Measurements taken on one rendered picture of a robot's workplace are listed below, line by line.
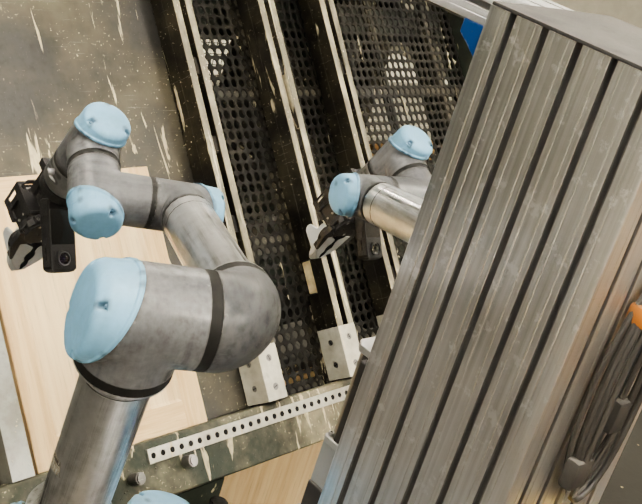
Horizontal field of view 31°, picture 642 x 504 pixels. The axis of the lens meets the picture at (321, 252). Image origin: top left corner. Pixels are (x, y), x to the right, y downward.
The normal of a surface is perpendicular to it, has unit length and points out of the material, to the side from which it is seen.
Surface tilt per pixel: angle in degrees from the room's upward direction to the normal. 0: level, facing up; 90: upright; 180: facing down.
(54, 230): 60
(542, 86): 90
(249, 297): 35
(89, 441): 102
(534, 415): 90
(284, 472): 90
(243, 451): 50
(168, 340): 89
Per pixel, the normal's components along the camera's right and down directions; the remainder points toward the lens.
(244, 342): 0.61, 0.35
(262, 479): 0.71, 0.45
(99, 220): 0.14, 0.79
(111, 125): 0.55, -0.57
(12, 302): 0.72, -0.22
